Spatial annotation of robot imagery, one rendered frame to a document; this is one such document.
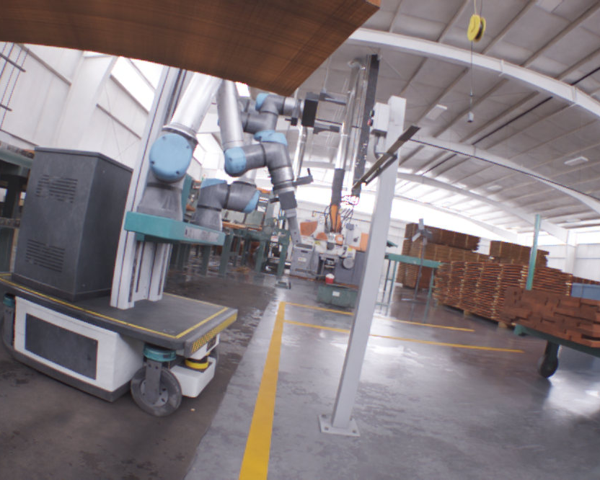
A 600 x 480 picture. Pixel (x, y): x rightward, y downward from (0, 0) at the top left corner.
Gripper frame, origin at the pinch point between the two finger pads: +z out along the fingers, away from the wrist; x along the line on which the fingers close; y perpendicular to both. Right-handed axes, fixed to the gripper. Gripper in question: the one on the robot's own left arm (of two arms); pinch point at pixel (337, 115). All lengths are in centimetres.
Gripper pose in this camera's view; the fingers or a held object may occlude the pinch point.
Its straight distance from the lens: 140.0
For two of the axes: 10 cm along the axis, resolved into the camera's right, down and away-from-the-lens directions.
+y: 1.4, -8.1, 5.7
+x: -1.2, 5.5, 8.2
